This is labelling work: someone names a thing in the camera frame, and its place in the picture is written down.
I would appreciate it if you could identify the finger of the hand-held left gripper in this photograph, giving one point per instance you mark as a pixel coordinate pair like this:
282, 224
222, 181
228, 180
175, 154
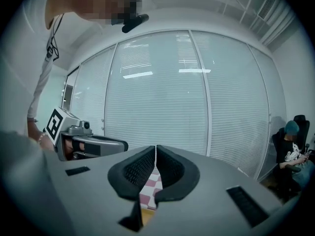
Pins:
108, 144

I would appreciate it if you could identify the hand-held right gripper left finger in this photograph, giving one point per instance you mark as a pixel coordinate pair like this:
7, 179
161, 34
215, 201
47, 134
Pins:
86, 193

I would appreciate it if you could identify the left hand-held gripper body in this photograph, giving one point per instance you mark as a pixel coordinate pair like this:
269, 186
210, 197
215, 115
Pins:
66, 122

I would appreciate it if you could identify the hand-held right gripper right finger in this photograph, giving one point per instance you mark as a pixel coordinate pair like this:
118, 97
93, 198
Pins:
209, 205

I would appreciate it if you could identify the yellow tray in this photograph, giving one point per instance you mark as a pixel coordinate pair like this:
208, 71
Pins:
147, 217

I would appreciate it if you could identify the person's left forearm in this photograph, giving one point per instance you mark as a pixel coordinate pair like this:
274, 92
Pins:
34, 131

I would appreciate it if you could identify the person's left hand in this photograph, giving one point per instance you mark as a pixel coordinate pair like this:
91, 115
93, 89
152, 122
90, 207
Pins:
68, 148

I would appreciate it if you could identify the person's white shirt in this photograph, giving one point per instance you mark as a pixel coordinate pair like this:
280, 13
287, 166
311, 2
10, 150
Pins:
41, 82

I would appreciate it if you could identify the table with checkered tablecloth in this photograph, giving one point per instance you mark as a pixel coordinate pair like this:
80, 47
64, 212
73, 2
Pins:
150, 188

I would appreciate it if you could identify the glass partition with white blinds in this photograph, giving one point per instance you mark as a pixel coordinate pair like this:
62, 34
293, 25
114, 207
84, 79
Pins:
172, 95

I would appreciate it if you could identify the person's head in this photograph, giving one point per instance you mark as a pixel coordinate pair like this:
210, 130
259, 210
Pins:
81, 1

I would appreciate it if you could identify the black office chair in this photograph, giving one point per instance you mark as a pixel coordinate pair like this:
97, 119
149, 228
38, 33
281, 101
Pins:
301, 122

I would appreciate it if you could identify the ceiling air vent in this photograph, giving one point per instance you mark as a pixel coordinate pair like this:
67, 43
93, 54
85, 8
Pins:
268, 5

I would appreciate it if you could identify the black head-mounted camera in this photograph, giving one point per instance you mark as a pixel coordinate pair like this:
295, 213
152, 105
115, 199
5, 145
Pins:
135, 23

